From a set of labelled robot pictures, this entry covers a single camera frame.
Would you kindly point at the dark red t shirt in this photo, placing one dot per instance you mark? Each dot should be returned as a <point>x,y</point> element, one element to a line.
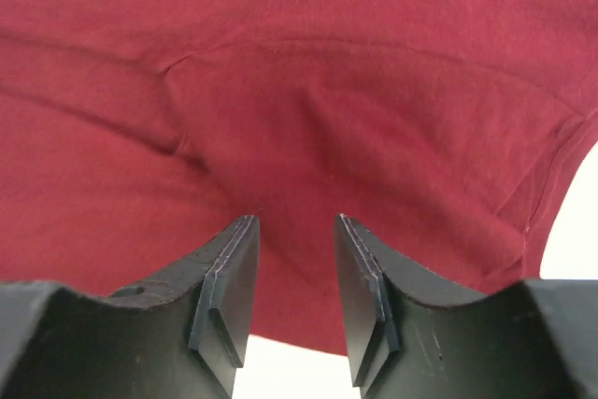
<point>132,131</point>

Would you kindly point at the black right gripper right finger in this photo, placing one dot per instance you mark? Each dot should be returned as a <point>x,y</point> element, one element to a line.
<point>413,334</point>

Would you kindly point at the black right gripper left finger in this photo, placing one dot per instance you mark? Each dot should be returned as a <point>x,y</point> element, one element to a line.
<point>182,332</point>

